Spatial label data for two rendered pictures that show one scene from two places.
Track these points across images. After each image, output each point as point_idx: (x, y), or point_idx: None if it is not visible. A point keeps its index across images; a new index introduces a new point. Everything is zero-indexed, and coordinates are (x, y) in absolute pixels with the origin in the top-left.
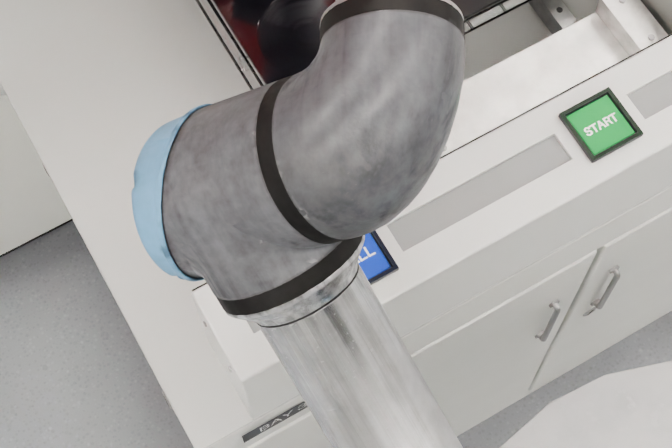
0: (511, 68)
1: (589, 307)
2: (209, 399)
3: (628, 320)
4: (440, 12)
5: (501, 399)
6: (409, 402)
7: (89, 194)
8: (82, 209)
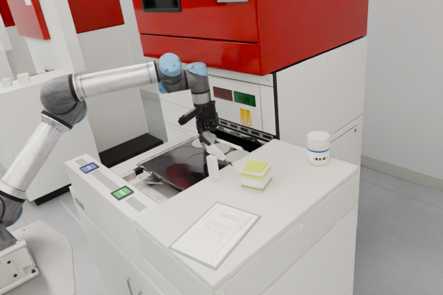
0: (158, 195)
1: None
2: None
3: None
4: (69, 79)
5: None
6: (28, 147)
7: (132, 160)
8: (128, 160)
